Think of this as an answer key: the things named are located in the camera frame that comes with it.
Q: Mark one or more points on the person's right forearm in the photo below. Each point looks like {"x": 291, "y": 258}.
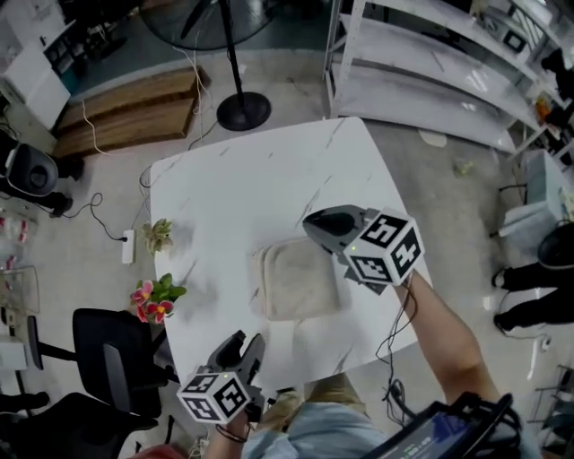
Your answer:
{"x": 448, "y": 345}

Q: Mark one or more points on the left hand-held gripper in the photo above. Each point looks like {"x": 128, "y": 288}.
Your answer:
{"x": 211, "y": 396}

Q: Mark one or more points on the white floor disc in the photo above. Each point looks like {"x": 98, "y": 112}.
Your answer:
{"x": 432, "y": 138}

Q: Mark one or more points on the white power strip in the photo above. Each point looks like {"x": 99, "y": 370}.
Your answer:
{"x": 128, "y": 246}

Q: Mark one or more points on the white metal shelf rack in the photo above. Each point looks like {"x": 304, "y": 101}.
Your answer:
{"x": 426, "y": 67}

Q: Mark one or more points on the beige cloth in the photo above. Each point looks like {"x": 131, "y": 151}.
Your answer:
{"x": 296, "y": 278}

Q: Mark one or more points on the pink potted flowers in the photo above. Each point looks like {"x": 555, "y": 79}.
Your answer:
{"x": 152, "y": 300}

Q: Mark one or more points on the black tablet device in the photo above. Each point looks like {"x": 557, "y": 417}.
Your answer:
{"x": 439, "y": 432}

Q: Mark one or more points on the table with light blue cloth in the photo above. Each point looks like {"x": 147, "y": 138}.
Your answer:
{"x": 538, "y": 210}

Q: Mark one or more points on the pink puffer jacket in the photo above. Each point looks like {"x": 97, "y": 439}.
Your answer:
{"x": 159, "y": 452}

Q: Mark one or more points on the black wrist bands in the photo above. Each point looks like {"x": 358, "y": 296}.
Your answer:
{"x": 231, "y": 435}

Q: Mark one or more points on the person's left forearm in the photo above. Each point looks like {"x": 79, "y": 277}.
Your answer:
{"x": 224, "y": 444}

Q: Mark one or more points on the person's khaki trousers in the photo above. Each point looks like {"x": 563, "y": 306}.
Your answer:
{"x": 332, "y": 394}

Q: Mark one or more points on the small green floor item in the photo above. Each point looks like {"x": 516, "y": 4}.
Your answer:
{"x": 464, "y": 168}

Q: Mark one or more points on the wooden floor platform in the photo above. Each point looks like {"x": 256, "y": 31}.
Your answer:
{"x": 130, "y": 112}

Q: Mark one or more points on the small green potted plant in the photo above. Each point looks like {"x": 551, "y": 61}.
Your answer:
{"x": 157, "y": 235}

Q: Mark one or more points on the black pedestal fan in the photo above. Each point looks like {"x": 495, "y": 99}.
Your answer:
{"x": 244, "y": 112}

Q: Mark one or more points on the grey round pack pod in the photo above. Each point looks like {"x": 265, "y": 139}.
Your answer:
{"x": 558, "y": 246}
{"x": 33, "y": 172}

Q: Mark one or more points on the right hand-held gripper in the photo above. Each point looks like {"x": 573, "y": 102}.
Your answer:
{"x": 385, "y": 246}

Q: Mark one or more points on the white device with black screen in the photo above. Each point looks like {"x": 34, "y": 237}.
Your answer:
{"x": 511, "y": 40}

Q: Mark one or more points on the clear acrylic box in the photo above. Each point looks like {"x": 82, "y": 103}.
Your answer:
{"x": 20, "y": 287}

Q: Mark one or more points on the black office chair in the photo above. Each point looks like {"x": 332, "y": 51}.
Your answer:
{"x": 116, "y": 354}
{"x": 67, "y": 426}

